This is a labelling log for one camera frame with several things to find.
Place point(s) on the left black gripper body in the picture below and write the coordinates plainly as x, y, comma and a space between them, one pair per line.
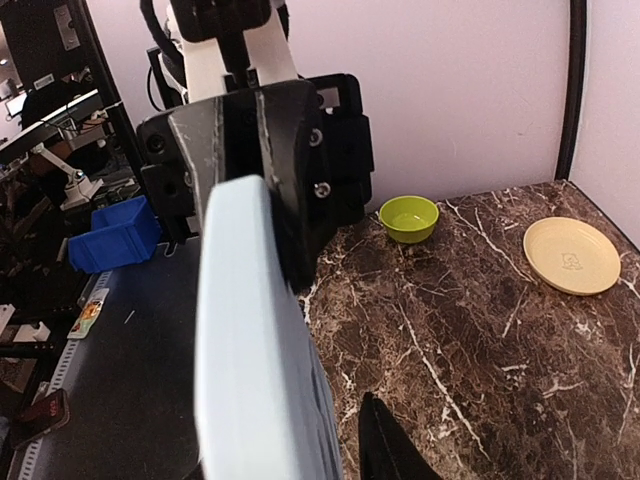
346, 141

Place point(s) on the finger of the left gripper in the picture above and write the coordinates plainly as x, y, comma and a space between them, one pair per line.
267, 132
199, 132

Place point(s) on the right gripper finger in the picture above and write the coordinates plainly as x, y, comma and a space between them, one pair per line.
385, 449

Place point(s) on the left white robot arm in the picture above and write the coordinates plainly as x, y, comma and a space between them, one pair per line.
220, 46

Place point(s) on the blue plastic bin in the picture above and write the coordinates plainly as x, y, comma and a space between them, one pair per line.
122, 234

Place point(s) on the beige round plate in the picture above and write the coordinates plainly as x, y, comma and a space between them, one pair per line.
571, 256

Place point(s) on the right black frame post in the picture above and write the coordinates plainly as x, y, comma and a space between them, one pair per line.
577, 53

